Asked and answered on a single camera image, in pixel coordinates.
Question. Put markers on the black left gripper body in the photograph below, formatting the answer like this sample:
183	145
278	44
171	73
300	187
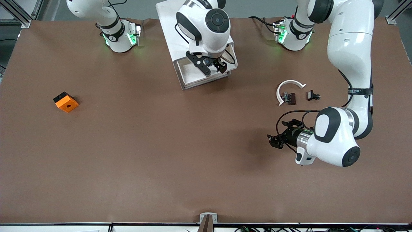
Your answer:
292	136

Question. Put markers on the white pulled-out drawer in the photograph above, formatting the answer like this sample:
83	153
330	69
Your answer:
190	75

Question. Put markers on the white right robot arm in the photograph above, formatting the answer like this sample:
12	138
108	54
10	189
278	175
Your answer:
206	35

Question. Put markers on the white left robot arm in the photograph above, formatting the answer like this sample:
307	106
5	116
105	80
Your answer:
351	48

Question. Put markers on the dark brown push button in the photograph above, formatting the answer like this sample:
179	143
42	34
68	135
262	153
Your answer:
292	98

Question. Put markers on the black push button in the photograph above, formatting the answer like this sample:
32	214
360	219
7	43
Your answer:
310	95

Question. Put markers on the white drawer cabinet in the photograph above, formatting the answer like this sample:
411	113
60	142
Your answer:
170	35

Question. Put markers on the white curved plastic clamp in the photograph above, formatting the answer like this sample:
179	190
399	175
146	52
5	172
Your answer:
289	82

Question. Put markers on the brown table mat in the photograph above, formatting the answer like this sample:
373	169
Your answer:
161	161

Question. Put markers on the orange and black cube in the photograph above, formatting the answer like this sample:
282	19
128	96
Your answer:
67	104

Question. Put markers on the grey metal edge bracket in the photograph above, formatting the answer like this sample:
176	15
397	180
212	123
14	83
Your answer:
203	216

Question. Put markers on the aluminium frame post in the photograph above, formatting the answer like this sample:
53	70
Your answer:
397	11
38	8
19	16

